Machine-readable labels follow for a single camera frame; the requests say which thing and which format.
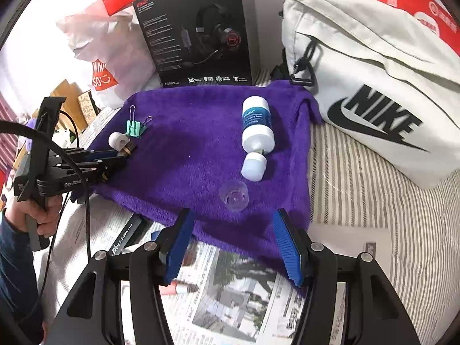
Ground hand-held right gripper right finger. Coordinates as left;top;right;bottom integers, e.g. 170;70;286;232
271;208;421;345

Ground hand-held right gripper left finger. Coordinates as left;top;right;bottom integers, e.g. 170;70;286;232
47;208;196;345

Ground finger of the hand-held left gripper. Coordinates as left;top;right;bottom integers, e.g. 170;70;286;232
86;147;139;162
84;158;128;185

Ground white round cap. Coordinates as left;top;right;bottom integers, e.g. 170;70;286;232
108;132;131;150

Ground green binder clip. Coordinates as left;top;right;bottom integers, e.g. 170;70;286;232
124;105;153;138

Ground clear plastic cap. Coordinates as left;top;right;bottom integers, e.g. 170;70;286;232
219;181;250;212

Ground small white bottle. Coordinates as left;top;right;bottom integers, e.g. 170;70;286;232
241;152;267;181

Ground purple towel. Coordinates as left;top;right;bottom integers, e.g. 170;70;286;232
70;79;326;297

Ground white bottle blue label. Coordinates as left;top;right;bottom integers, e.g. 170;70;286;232
241;96;276;153

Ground person's left forearm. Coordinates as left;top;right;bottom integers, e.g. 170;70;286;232
0;212;45;345

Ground person's left hand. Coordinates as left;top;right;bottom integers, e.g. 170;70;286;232
5;194;64;239

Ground pink tube white cap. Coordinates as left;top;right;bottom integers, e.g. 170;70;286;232
172;279;199;295

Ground patterned book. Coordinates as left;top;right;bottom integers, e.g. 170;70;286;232
77;91;99;123

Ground black rectangular tube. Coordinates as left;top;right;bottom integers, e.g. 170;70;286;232
102;213;153;257

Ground newspaper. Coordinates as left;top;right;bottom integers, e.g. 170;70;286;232
38;110;392;345

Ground striped bed sheet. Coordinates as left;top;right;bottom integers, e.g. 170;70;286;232
252;68;460;345

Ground white plastic shopping bag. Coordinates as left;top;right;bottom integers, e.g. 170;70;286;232
55;9;160;110

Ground black headset box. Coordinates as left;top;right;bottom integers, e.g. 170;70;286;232
133;0;261;87

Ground white sling bag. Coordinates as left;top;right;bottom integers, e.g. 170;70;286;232
278;0;460;190

